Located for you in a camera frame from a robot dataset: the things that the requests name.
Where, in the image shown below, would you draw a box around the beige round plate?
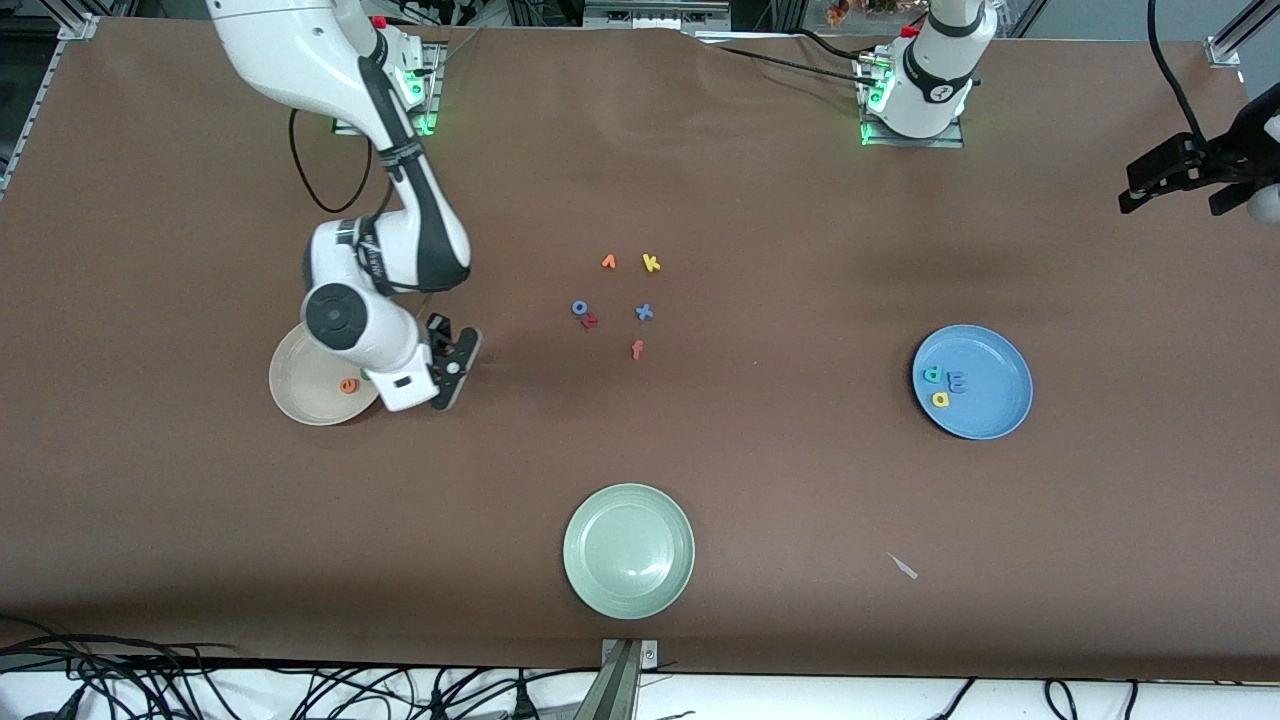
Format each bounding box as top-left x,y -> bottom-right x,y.
268,322 -> 383,427

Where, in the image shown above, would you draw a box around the brown paper table cover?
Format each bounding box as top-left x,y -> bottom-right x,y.
0,15 -> 1280,683

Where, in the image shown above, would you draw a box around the blue round plate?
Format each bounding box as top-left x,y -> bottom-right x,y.
911,324 -> 1034,441

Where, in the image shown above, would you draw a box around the pale green round plate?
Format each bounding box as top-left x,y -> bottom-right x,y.
562,483 -> 696,621

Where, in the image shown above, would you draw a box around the grey metal camera post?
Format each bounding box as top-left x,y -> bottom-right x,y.
575,638 -> 659,720

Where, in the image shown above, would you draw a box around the short black table cable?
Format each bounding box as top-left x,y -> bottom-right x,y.
790,28 -> 873,63

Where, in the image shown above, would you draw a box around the orange dried flowers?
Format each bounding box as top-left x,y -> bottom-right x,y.
826,0 -> 901,26

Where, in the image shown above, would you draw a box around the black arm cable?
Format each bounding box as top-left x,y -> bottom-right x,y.
1147,0 -> 1216,151
290,105 -> 376,214

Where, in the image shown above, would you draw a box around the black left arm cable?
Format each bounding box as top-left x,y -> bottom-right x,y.
1147,0 -> 1216,151

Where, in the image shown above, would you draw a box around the aluminium frame rail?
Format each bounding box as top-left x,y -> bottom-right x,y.
1205,0 -> 1280,69
0,12 -> 101,201

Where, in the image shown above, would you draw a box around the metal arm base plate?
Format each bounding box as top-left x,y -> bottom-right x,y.
858,50 -> 966,149
333,40 -> 443,137

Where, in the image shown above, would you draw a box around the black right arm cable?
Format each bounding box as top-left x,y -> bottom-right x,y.
290,105 -> 376,214

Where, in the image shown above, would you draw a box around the black cable tangle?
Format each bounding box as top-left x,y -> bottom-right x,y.
0,615 -> 561,720

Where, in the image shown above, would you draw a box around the grey metal box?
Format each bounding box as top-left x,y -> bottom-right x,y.
583,0 -> 731,31

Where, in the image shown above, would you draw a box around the long black table cable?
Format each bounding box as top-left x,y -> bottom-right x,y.
712,45 -> 873,87

